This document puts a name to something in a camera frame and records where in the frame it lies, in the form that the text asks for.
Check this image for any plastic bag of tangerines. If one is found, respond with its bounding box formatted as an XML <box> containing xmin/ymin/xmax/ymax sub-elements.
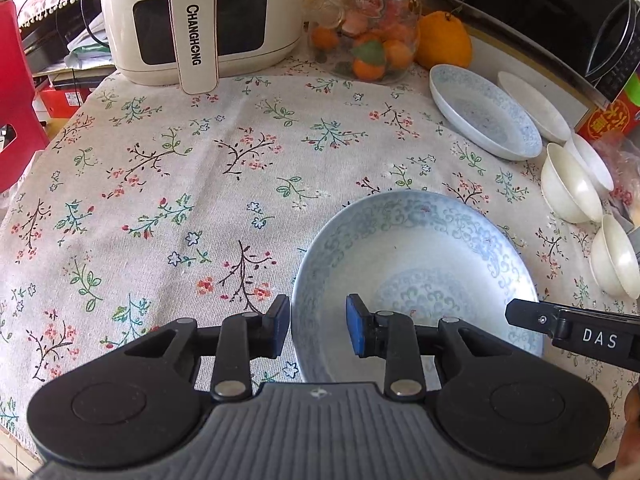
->
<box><xmin>594</xmin><ymin>130</ymin><xmax>639</xmax><ymax>228</ymax></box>

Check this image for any red gift box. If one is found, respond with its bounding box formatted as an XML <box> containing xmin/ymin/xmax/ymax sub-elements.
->
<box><xmin>576</xmin><ymin>89</ymin><xmax>639</xmax><ymax>143</ymax></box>

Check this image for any floral tablecloth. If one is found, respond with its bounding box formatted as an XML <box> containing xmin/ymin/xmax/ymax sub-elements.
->
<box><xmin>1</xmin><ymin>55</ymin><xmax>637</xmax><ymax>444</ymax></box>

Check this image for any glass jar of tangerines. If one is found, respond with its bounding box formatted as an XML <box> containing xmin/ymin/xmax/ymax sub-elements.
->
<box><xmin>307</xmin><ymin>0</ymin><xmax>421</xmax><ymax>84</ymax></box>

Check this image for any white porcelain bowl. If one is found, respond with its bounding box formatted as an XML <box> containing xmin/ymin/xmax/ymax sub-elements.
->
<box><xmin>564</xmin><ymin>133</ymin><xmax>614</xmax><ymax>198</ymax></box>

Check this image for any white air fryer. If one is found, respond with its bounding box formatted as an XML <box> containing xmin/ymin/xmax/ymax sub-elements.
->
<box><xmin>101</xmin><ymin>0</ymin><xmax>304</xmax><ymax>96</ymax></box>

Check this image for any person's right hand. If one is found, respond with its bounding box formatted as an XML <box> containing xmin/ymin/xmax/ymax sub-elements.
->
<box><xmin>612</xmin><ymin>385</ymin><xmax>639</xmax><ymax>479</ymax></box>

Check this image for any large orange on table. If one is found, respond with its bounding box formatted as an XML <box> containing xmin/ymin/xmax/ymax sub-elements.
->
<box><xmin>416</xmin><ymin>11</ymin><xmax>473</xmax><ymax>70</ymax></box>

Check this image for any plain white plate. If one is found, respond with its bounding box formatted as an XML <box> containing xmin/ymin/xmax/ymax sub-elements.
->
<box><xmin>497</xmin><ymin>72</ymin><xmax>572</xmax><ymax>145</ymax></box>

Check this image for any red plastic stool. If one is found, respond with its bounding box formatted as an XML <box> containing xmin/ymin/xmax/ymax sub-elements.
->
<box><xmin>0</xmin><ymin>0</ymin><xmax>49</xmax><ymax>192</ymax></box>

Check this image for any cream bowl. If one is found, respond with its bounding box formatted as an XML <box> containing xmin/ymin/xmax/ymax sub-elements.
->
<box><xmin>540</xmin><ymin>143</ymin><xmax>603</xmax><ymax>224</ymax></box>
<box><xmin>589</xmin><ymin>214</ymin><xmax>640</xmax><ymax>300</ymax></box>

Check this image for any blue patterned plate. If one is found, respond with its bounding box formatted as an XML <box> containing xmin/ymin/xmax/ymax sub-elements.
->
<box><xmin>291</xmin><ymin>191</ymin><xmax>544</xmax><ymax>384</ymax></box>
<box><xmin>428</xmin><ymin>64</ymin><xmax>542</xmax><ymax>162</ymax></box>

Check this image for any black microwave oven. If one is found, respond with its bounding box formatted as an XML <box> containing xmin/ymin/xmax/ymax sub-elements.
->
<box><xmin>452</xmin><ymin>0</ymin><xmax>639</xmax><ymax>108</ymax></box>

